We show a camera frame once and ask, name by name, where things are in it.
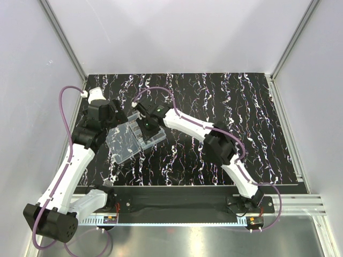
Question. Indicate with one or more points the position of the aluminium frame post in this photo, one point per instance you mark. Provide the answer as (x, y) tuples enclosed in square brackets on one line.
[(51, 16), (313, 5)]

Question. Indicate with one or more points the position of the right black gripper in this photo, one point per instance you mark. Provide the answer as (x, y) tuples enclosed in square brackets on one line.
[(149, 134)]

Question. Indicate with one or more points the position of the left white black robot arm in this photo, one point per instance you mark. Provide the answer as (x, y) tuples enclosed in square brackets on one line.
[(54, 215)]

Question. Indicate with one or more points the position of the left aluminium frame post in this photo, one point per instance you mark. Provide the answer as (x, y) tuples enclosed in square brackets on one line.
[(51, 16)]

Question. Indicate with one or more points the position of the clear plastic compartment box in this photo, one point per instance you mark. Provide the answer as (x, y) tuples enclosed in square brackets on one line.
[(126, 140)]

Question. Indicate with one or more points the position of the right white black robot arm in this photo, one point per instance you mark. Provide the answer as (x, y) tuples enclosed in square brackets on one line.
[(218, 145)]

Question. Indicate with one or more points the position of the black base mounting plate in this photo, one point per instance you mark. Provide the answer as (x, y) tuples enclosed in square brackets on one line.
[(226, 198)]

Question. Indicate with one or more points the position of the right aluminium frame post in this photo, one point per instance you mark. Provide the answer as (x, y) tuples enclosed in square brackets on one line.
[(313, 5)]

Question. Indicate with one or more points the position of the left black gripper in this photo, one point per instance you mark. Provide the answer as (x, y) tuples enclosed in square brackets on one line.
[(119, 111)]

